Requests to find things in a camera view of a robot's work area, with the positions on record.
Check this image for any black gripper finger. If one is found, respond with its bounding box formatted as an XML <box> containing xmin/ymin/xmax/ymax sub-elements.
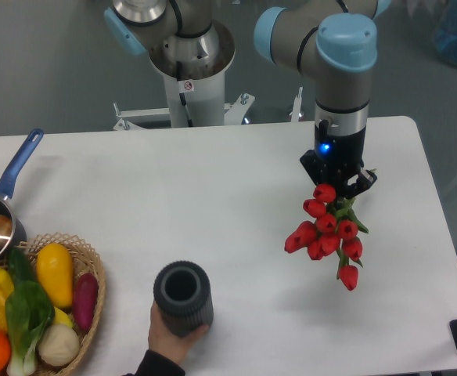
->
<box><xmin>300</xmin><ymin>151</ymin><xmax>326</xmax><ymax>185</ymax></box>
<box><xmin>340</xmin><ymin>168</ymin><xmax>378</xmax><ymax>199</ymax></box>

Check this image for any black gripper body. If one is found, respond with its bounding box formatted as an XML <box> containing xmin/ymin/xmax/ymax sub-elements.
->
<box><xmin>308</xmin><ymin>125</ymin><xmax>365</xmax><ymax>196</ymax></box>

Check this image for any red tulip bouquet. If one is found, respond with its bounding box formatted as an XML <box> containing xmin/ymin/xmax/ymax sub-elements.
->
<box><xmin>284</xmin><ymin>183</ymin><xmax>369</xmax><ymax>291</ymax></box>

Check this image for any dark grey ribbed vase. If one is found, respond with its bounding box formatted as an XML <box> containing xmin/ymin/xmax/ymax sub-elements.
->
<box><xmin>153</xmin><ymin>261</ymin><xmax>214</xmax><ymax>338</ymax></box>

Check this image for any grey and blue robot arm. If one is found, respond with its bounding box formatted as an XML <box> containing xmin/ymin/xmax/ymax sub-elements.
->
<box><xmin>104</xmin><ymin>1</ymin><xmax>388</xmax><ymax>198</ymax></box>

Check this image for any dark sleeve forearm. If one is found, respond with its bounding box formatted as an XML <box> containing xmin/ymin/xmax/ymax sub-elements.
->
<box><xmin>125</xmin><ymin>349</ymin><xmax>186</xmax><ymax>376</ymax></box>

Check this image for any person's hand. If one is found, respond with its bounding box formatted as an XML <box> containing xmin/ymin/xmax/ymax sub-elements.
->
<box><xmin>148</xmin><ymin>302</ymin><xmax>210</xmax><ymax>365</ymax></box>

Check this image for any woven wicker basket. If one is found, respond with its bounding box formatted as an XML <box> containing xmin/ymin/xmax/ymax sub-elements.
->
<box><xmin>0</xmin><ymin>233</ymin><xmax>106</xmax><ymax>375</ymax></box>

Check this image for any purple eggplant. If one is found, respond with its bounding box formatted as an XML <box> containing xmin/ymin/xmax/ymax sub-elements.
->
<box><xmin>72</xmin><ymin>273</ymin><xmax>99</xmax><ymax>332</ymax></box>

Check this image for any yellow squash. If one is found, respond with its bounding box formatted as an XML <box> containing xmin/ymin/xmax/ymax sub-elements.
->
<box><xmin>36</xmin><ymin>243</ymin><xmax>74</xmax><ymax>310</ymax></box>

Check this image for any white steamed bun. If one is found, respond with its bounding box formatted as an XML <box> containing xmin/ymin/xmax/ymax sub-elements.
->
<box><xmin>38</xmin><ymin>324</ymin><xmax>80</xmax><ymax>367</ymax></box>

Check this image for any green bok choy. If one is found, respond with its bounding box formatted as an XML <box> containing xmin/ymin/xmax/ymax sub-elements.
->
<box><xmin>5</xmin><ymin>280</ymin><xmax>54</xmax><ymax>375</ymax></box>

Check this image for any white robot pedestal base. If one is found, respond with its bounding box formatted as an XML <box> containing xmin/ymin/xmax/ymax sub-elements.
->
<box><xmin>113</xmin><ymin>23</ymin><xmax>255</xmax><ymax>132</ymax></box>

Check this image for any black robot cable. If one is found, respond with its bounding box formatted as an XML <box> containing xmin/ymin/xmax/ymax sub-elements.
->
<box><xmin>175</xmin><ymin>62</ymin><xmax>194</xmax><ymax>128</ymax></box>

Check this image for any blue handled saucepan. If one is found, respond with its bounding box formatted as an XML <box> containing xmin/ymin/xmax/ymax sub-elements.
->
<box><xmin>0</xmin><ymin>128</ymin><xmax>44</xmax><ymax>261</ymax></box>

